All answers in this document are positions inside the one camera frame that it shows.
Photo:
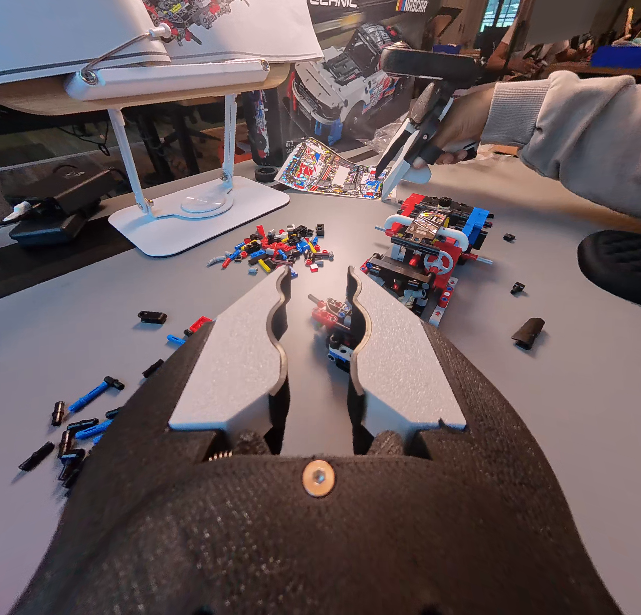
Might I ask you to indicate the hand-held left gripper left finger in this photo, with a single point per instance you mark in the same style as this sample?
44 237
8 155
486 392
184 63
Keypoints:
235 364

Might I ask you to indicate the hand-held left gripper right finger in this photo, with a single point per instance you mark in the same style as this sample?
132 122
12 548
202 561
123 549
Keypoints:
405 369

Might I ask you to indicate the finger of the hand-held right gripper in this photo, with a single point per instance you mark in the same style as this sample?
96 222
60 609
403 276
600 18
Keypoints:
406 154
393 147

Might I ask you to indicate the lego car chassis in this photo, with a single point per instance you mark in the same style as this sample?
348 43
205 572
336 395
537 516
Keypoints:
430 254

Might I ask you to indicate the black curved lego panel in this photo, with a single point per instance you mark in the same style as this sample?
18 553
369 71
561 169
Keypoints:
528 332

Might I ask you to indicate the red flat lego piece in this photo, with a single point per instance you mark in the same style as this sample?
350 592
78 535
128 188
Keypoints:
199 326

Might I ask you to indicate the lego set box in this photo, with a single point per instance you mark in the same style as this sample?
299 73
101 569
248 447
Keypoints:
350 34

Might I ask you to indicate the black short lego beam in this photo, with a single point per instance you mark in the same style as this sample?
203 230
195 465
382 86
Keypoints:
153 317

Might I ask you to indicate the pile of colourful lego pieces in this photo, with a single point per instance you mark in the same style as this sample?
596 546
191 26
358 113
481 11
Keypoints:
280 249

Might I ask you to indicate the black lego tyre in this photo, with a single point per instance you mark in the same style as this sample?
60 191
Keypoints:
265 174

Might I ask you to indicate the lego instruction booklet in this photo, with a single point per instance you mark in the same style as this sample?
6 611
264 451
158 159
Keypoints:
75 19

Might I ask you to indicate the person's right hand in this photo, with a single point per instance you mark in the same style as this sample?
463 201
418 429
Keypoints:
465 119

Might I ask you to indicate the colourful sticker sheet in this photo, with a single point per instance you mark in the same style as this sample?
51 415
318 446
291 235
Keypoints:
325 172

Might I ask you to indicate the pile of black blue pins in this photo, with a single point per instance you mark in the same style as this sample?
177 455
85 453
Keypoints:
90 392

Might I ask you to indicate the white book stand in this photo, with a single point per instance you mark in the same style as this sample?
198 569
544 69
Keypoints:
200 214

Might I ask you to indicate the black padded armrest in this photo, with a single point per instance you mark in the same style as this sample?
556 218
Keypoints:
613 264

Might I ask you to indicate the black power adapter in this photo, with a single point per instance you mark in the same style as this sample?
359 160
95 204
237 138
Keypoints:
65 194

